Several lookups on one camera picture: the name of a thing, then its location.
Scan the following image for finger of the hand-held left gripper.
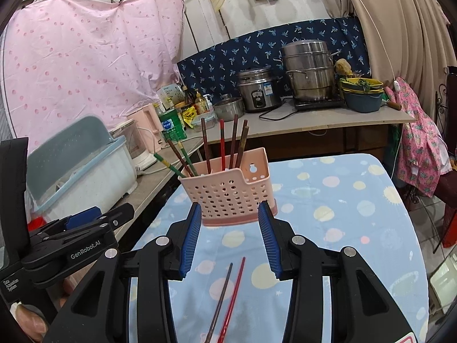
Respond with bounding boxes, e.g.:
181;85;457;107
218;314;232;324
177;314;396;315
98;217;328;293
29;203;135;248
66;206;101;230

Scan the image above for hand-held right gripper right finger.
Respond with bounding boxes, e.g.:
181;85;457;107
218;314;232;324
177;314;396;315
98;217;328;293
258;202;404;343

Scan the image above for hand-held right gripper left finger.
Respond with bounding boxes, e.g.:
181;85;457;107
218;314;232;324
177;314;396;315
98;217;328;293
43;202;203;343

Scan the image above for pink perforated utensil holder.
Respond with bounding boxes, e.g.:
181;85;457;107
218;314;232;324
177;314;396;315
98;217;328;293
177;147;278;227

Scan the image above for red chopstick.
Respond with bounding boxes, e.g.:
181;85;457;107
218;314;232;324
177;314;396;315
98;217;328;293
219;119;227;171
217;256;246;343

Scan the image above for green chopstick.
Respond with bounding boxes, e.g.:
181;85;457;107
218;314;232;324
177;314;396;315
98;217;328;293
153;152;188;178
178;141;199;177

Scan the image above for maroon chopstick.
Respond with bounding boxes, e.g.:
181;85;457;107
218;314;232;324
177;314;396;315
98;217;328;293
229;114;239;169

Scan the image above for person's left hand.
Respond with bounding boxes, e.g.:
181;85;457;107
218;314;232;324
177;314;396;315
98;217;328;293
10;282;76;340

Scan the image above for white dish drainer grey lid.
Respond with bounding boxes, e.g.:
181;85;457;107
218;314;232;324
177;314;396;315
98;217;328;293
26;115;138;222

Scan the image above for grey stone counter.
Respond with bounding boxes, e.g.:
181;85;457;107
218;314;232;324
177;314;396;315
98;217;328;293
114;137;204;240

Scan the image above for white kitchen appliance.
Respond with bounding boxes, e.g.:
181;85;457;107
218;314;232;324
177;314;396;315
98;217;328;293
109;119;158;174

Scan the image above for blue planet print tablecloth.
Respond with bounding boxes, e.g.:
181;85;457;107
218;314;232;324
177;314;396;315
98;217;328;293
129;153;429;343

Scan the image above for pink electric kettle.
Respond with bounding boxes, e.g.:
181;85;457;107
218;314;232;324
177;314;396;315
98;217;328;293
127;104;168;151

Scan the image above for clear food container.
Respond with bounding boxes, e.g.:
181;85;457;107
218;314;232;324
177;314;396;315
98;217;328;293
190;111;217;131

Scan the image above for yellow packet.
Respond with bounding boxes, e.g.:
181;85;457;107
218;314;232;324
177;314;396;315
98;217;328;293
182;106;199;125

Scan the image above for small steel pot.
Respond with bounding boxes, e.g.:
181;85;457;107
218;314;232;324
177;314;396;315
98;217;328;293
213;93;245;122

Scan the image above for white printed carton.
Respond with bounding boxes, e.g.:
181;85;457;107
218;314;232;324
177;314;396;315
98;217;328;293
157;83;181;109

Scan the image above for wooden counter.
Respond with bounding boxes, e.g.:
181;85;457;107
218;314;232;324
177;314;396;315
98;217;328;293
198;96;416;161

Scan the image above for black induction cooker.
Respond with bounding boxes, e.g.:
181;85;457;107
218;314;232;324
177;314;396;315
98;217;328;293
293;97;346;111

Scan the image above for steel rice cooker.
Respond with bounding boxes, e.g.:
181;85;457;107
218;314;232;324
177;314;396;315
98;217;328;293
237;68;282;112

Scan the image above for pink dotted hanging cloth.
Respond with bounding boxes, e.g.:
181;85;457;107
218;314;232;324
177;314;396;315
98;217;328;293
0;0;186;154

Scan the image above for blue plastic basin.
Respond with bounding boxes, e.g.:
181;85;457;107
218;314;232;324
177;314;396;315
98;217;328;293
343;91;384;113

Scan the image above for large steel steamer pot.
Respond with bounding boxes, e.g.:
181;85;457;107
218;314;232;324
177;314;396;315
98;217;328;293
280;40;340;102

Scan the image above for pink pineapple print garment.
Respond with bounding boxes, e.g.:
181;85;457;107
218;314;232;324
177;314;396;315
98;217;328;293
393;77;448;199

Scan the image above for navy floral cloth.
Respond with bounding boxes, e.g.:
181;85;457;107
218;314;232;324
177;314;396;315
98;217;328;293
177;16;370;104

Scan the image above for yellow rimmed bowls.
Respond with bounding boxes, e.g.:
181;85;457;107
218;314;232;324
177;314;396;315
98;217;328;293
338;77;384;95

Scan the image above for red bag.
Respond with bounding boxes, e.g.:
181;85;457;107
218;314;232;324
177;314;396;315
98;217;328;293
441;209;457;249

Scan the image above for dark red iron chair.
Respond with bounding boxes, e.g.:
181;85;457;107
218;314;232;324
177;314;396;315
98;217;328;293
434;66;457;254

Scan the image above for brown loofah sponge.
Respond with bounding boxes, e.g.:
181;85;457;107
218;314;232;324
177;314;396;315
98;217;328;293
334;58;352;76

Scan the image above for beige curtain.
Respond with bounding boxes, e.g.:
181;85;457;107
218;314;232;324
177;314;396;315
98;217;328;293
339;0;457;90

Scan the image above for black power cable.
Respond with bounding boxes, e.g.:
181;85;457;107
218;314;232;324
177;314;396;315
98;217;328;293
259;98;298;122

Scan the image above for white cord with switch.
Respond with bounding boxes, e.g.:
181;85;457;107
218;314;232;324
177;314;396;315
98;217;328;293
348;0;403;91

